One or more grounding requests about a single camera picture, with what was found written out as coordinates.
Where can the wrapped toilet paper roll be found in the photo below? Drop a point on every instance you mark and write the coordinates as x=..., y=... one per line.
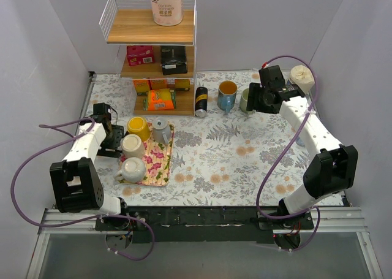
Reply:
x=167, y=12

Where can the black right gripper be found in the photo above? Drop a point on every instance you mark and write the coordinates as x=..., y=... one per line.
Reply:
x=252, y=97

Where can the floral serving tray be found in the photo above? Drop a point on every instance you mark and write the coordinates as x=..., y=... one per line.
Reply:
x=157, y=160

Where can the blue butterfly ceramic mug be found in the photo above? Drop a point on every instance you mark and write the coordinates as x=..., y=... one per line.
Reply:
x=227, y=91

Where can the yellow box left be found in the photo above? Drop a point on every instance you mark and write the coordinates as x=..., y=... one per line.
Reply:
x=142, y=86

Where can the cream ceramic mug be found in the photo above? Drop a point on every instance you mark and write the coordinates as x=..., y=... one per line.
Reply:
x=132, y=146

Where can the yellow box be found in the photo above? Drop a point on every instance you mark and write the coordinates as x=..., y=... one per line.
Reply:
x=142, y=86
x=182, y=84
x=157, y=84

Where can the yellow mug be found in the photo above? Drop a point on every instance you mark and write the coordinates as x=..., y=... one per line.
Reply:
x=139, y=127

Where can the black coffee bag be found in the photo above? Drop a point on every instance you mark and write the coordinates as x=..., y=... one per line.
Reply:
x=173, y=59

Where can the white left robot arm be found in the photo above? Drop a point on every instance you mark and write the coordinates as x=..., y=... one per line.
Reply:
x=76, y=183

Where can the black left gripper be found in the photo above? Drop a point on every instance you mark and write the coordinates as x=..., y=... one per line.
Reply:
x=114, y=137

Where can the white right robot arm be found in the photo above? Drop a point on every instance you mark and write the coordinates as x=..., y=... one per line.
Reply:
x=333, y=164

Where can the grey-blue mug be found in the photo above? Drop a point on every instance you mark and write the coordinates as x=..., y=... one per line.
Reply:
x=161, y=130

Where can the yellow box middle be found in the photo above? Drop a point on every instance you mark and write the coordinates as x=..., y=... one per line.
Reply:
x=157, y=84

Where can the cartoon jar with cloth lid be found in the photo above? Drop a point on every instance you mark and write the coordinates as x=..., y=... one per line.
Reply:
x=302, y=77

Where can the orange yellow sponge pack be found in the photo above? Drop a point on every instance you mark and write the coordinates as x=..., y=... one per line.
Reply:
x=161, y=99

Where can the white ceramic mug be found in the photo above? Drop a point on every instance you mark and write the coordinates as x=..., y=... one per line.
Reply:
x=132, y=170

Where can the red tissue box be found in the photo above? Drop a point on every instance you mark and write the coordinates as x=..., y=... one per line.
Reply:
x=139, y=54

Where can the black beverage can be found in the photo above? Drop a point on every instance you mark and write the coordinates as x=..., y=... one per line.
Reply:
x=201, y=101

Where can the wooden wire shelf rack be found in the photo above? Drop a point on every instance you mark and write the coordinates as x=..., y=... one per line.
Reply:
x=130, y=24

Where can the light green mug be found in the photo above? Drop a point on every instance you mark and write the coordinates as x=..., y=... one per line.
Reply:
x=243, y=102

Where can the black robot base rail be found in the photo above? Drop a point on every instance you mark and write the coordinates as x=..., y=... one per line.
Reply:
x=203, y=224

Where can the floral tablecloth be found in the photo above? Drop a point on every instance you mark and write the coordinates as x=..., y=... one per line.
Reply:
x=221, y=159

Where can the yellow box right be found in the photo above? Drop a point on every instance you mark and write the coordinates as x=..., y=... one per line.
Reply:
x=182, y=84

